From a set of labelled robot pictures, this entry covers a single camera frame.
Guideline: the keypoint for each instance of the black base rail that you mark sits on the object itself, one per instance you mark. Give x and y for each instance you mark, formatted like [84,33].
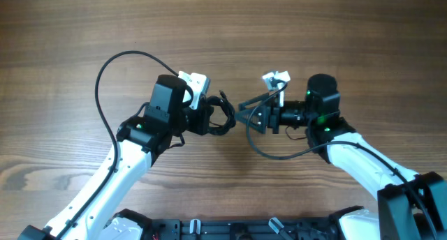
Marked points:
[244,229]

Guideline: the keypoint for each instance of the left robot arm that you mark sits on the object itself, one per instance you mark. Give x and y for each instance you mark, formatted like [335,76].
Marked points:
[177,104]

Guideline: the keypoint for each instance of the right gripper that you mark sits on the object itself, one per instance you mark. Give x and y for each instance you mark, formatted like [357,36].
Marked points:
[270,115]

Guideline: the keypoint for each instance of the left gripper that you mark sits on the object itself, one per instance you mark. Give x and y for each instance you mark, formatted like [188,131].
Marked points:
[201,114]

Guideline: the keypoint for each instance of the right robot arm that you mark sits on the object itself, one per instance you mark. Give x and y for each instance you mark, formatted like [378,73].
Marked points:
[410,205]

